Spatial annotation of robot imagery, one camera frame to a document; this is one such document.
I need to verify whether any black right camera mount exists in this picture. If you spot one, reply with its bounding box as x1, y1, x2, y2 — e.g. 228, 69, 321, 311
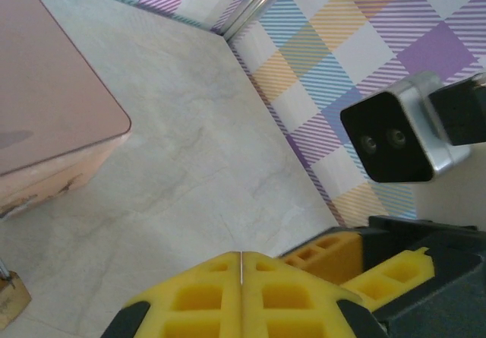
428, 72, 486, 147

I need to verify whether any aluminium frame post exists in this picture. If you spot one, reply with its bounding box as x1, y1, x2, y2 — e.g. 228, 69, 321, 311
222, 0, 301, 41

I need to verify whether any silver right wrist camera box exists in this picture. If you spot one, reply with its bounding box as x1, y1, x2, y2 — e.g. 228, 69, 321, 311
339, 71, 474, 184

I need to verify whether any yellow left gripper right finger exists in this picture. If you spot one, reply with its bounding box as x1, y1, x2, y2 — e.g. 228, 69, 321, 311
241, 251, 388, 338

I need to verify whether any pink tin box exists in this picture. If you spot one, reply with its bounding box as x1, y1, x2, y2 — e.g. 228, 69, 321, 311
0, 0, 133, 220

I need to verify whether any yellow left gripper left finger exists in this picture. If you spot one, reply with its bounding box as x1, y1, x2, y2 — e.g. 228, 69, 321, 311
100, 251, 242, 338

